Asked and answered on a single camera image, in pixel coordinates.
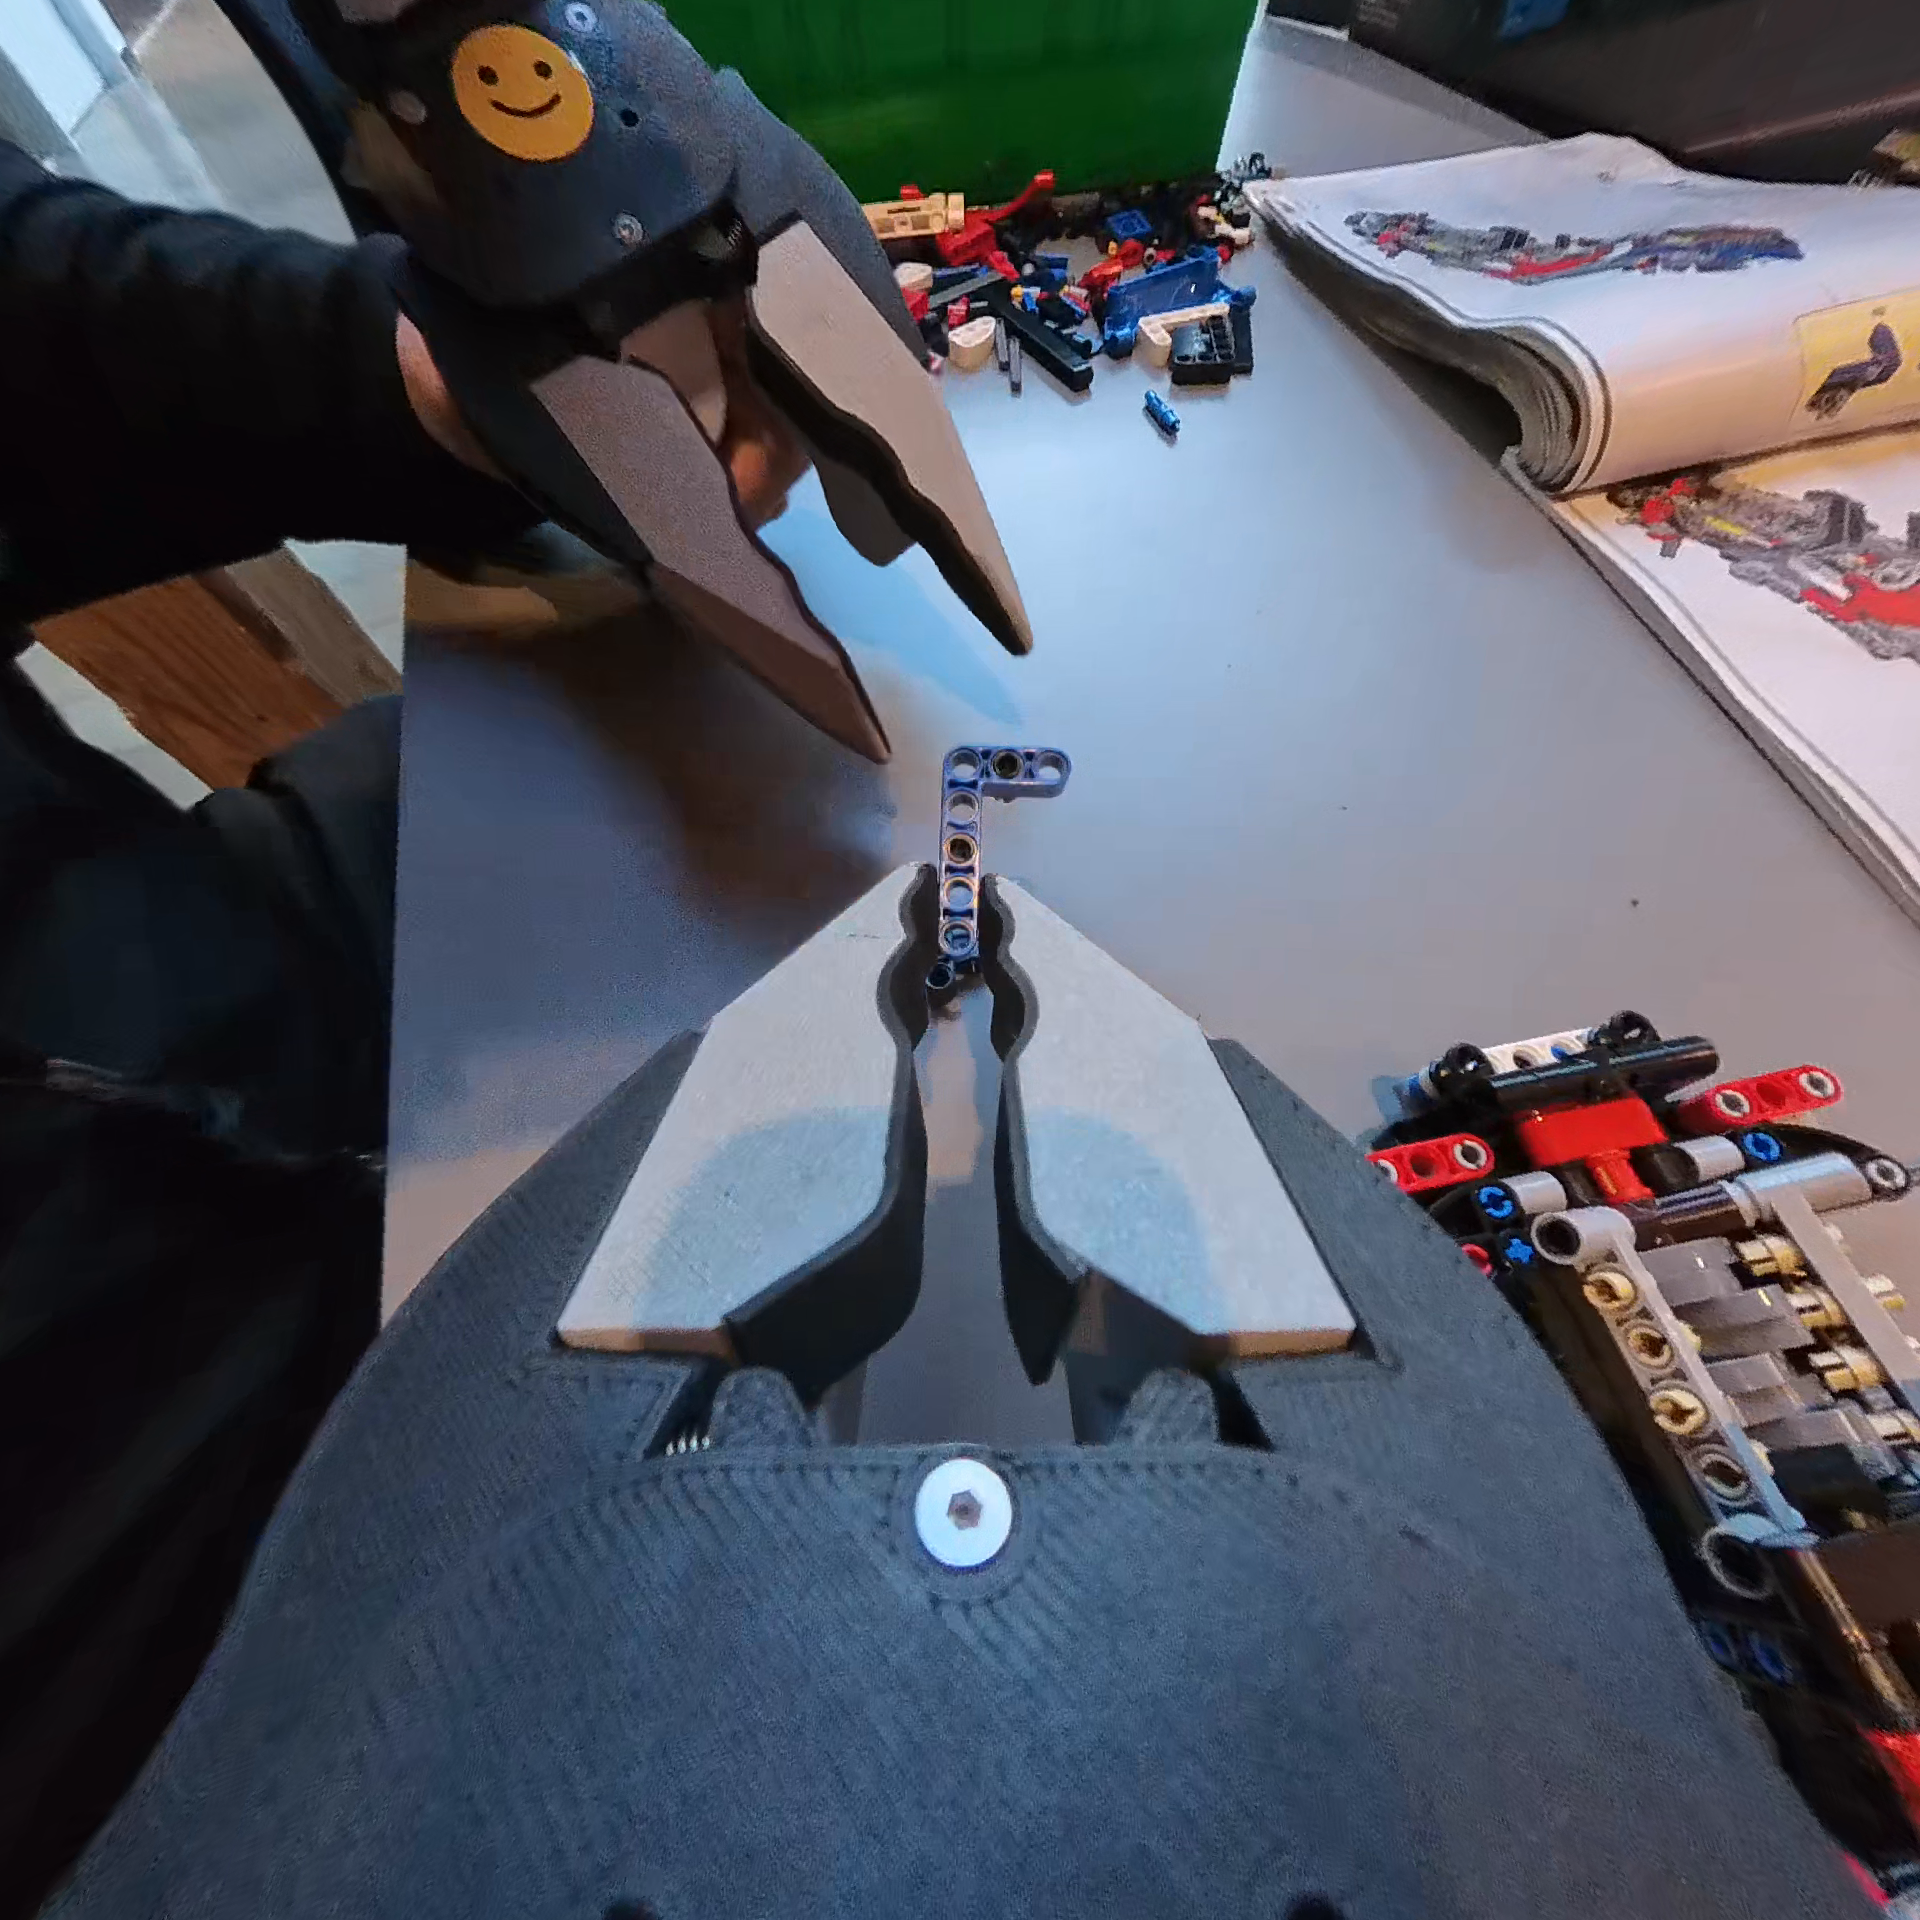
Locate person's left hand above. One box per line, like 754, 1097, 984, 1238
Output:
391, 296, 821, 529

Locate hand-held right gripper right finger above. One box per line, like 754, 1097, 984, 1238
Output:
990, 874, 1362, 1388

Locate blue L-shaped toy beam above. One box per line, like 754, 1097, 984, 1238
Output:
922, 744, 1074, 1001

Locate open building instruction booklet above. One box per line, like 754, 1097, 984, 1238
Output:
1241, 132, 1920, 919

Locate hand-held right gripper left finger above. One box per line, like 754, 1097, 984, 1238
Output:
553, 862, 931, 1404

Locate pile of loose toy pieces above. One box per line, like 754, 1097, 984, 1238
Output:
858, 149, 1280, 400

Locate green plastic bin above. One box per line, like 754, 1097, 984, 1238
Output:
655, 0, 1266, 208

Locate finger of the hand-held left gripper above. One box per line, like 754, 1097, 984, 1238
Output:
741, 213, 1039, 660
523, 348, 898, 767

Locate partly built toy car chassis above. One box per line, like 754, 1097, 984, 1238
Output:
1362, 1012, 1920, 1913

